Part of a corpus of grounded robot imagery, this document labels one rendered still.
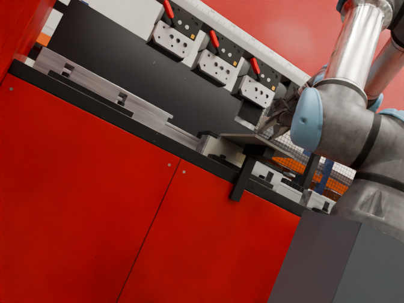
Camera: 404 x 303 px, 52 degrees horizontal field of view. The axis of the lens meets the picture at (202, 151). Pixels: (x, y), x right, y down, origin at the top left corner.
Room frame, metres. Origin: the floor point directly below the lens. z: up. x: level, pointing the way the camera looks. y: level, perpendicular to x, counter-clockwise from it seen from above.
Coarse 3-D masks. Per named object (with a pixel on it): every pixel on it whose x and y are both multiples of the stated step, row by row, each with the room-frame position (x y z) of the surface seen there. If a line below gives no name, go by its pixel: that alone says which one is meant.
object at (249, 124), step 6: (240, 102) 1.65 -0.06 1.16; (246, 102) 1.64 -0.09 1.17; (240, 108) 1.64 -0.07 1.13; (246, 108) 1.65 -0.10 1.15; (252, 108) 1.66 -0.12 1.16; (258, 108) 1.67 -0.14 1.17; (240, 114) 1.64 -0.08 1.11; (246, 114) 1.65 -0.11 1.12; (252, 114) 1.66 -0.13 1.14; (258, 114) 1.67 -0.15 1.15; (240, 120) 1.66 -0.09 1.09; (246, 120) 1.66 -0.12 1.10; (252, 120) 1.67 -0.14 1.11; (258, 120) 1.67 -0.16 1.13; (246, 126) 1.67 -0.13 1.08; (252, 126) 1.68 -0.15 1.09
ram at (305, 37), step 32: (160, 0) 1.47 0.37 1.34; (224, 0) 1.51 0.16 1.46; (256, 0) 1.55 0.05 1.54; (288, 0) 1.60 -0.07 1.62; (320, 0) 1.66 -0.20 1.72; (224, 32) 1.53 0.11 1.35; (256, 32) 1.58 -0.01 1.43; (288, 32) 1.63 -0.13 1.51; (320, 32) 1.69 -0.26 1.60; (384, 32) 1.81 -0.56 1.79; (320, 64) 1.71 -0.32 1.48; (384, 96) 1.87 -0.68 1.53
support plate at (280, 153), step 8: (224, 136) 1.59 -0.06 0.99; (232, 136) 1.53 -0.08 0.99; (240, 136) 1.47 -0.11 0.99; (248, 136) 1.41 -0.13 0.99; (256, 136) 1.38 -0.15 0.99; (240, 144) 1.60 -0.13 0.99; (256, 144) 1.48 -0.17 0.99; (264, 144) 1.43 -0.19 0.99; (272, 144) 1.40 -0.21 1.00; (280, 152) 1.44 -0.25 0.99
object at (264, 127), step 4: (264, 116) 1.53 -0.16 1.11; (264, 120) 1.52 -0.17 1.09; (272, 120) 1.48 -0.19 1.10; (276, 120) 1.48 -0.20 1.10; (264, 124) 1.50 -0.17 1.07; (268, 124) 1.49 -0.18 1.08; (272, 124) 1.50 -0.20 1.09; (260, 128) 1.51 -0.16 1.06; (264, 128) 1.50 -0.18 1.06; (260, 132) 1.52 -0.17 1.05
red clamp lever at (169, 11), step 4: (164, 4) 1.39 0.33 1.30; (168, 4) 1.39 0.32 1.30; (168, 8) 1.39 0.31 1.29; (168, 12) 1.40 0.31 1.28; (172, 12) 1.40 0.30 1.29; (168, 16) 1.41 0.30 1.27; (172, 16) 1.40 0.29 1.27; (172, 20) 1.41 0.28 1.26; (172, 24) 1.42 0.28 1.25; (176, 24) 1.41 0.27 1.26
